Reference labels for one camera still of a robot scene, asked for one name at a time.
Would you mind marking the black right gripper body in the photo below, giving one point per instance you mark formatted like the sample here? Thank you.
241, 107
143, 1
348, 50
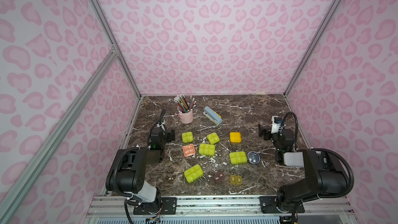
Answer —
266, 132

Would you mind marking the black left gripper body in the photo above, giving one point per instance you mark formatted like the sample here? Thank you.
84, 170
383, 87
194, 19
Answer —
169, 135

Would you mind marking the white pillbox yellow lid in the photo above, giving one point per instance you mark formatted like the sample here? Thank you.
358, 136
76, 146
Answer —
235, 137

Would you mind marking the white pillbox green lid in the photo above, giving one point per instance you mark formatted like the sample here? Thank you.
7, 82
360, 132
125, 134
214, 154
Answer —
193, 173
207, 149
238, 157
213, 138
187, 137

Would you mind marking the orange square pillbox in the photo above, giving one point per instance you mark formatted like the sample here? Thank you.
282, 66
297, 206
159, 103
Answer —
188, 150

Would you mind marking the white pillbox green lid back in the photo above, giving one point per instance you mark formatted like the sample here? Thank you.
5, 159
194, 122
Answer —
213, 138

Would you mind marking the white pillbox green lid front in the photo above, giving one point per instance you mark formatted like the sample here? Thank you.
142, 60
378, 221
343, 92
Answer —
193, 173

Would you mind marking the small yellow pillbox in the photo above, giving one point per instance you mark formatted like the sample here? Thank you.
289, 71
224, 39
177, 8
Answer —
236, 180

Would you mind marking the small dark red pillbox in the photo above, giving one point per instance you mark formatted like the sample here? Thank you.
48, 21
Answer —
219, 177

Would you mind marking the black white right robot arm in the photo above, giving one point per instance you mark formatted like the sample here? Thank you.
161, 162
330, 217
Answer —
326, 173

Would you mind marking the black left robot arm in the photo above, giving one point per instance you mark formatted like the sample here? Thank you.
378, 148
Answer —
126, 176

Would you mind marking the pink pencil cup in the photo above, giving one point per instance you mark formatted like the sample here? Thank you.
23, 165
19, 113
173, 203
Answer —
187, 117

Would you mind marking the coloured pencils bundle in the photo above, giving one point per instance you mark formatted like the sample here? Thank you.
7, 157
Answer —
184, 103

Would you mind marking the blue grey stapler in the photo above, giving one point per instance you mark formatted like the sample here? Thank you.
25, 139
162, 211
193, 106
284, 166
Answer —
212, 115

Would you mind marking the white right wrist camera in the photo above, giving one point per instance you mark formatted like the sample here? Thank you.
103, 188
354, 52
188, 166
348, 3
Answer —
275, 123

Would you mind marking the aluminium front rail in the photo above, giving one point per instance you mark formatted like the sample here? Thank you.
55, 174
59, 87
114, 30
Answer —
228, 209

